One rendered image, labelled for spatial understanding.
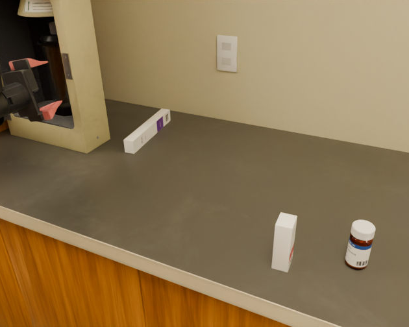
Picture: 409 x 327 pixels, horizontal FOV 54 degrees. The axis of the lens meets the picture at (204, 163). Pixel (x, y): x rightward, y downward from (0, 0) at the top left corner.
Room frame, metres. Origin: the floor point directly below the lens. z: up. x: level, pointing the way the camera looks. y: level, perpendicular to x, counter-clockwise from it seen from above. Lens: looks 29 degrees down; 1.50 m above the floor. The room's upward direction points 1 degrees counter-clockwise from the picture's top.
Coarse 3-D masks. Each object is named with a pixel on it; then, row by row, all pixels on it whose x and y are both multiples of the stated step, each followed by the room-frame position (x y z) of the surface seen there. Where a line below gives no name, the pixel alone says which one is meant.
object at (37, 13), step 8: (24, 0) 1.16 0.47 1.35; (32, 0) 1.14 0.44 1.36; (40, 0) 1.14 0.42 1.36; (48, 0) 1.15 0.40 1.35; (24, 8) 1.15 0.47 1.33; (32, 8) 1.14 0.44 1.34; (40, 8) 1.13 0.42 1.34; (48, 8) 1.14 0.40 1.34; (32, 16) 1.13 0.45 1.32; (40, 16) 1.13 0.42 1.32; (48, 16) 1.13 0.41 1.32
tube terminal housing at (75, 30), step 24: (72, 0) 1.10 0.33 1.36; (72, 24) 1.09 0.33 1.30; (72, 48) 1.07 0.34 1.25; (96, 48) 1.16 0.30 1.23; (72, 72) 1.06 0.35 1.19; (96, 72) 1.14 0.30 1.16; (72, 96) 1.07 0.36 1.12; (96, 96) 1.13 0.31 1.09; (24, 120) 1.17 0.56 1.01; (96, 120) 1.12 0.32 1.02; (72, 144) 1.09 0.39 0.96; (96, 144) 1.10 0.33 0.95
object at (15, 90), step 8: (8, 72) 0.88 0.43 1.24; (16, 72) 0.86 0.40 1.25; (8, 80) 0.88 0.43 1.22; (16, 80) 0.86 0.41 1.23; (24, 80) 0.85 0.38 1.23; (8, 88) 0.83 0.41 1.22; (16, 88) 0.84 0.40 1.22; (24, 88) 0.85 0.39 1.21; (8, 96) 0.81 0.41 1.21; (16, 96) 0.82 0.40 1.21; (24, 96) 0.84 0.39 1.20; (32, 96) 0.85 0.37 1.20; (8, 104) 0.81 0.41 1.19; (16, 104) 0.82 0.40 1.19; (24, 104) 0.84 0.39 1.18; (32, 104) 0.85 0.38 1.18; (8, 112) 0.80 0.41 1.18; (24, 112) 0.86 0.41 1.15; (32, 112) 0.85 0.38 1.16; (40, 112) 0.85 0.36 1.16
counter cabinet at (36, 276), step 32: (0, 224) 0.86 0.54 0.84; (0, 256) 0.88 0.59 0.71; (32, 256) 0.82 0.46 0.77; (64, 256) 0.76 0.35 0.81; (96, 256) 0.71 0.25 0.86; (0, 288) 0.91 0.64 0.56; (32, 288) 0.83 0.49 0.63; (64, 288) 0.77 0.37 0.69; (96, 288) 0.72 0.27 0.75; (128, 288) 0.67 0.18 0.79; (160, 288) 0.63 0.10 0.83; (0, 320) 0.94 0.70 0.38; (32, 320) 0.86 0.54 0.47; (64, 320) 0.79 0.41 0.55; (96, 320) 0.73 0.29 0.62; (128, 320) 0.68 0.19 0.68; (160, 320) 0.64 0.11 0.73; (192, 320) 0.60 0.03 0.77; (224, 320) 0.56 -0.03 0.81; (256, 320) 0.53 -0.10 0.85
